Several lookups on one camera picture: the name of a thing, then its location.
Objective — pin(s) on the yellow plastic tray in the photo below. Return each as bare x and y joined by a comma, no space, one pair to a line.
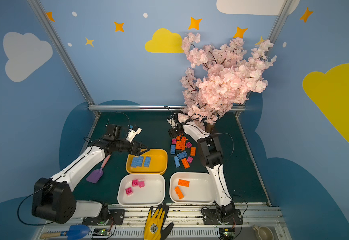
158,163

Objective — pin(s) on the magenta small lego brick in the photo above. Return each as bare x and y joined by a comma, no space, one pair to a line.
129,191

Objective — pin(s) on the blue garden trowel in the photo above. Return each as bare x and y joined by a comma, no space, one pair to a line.
75,232

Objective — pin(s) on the orange lego brick cluster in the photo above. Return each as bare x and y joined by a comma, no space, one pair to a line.
179,192

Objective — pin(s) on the beige ceramic cup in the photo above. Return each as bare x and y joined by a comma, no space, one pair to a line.
263,233

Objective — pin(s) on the orange lego pile centre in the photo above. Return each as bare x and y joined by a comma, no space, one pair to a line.
181,141

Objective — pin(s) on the blue lego brick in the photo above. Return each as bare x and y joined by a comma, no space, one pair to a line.
139,161
146,162
182,155
134,162
173,149

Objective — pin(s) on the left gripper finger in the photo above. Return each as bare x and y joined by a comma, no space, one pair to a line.
144,149
141,153

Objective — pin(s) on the white plastic tray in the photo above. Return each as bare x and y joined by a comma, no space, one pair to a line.
151,194
200,191

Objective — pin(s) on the right white plastic tray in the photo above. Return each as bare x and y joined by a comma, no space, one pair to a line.
200,191

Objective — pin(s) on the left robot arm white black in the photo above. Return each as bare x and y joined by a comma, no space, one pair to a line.
53,198

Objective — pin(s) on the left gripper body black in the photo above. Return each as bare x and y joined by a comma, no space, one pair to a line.
135,148

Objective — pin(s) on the left white plastic tray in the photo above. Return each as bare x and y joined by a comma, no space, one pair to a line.
151,194

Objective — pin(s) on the yellow black work glove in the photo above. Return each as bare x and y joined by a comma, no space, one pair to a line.
153,228

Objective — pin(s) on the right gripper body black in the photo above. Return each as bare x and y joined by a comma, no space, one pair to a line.
175,131

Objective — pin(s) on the orange lego plate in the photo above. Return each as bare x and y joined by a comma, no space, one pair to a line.
193,151
185,163
184,183

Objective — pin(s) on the pink cherry blossom tree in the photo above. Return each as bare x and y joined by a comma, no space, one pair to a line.
220,78

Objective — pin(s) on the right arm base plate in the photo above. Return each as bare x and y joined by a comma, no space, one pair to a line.
212,217

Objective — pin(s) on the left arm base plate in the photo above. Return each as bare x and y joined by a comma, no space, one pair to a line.
114,217

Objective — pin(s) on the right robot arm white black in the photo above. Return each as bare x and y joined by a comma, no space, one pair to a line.
211,156

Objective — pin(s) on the purple pink toy spatula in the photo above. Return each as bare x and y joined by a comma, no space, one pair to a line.
95,175

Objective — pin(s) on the orange lego plate bottom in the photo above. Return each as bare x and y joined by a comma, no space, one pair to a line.
185,163

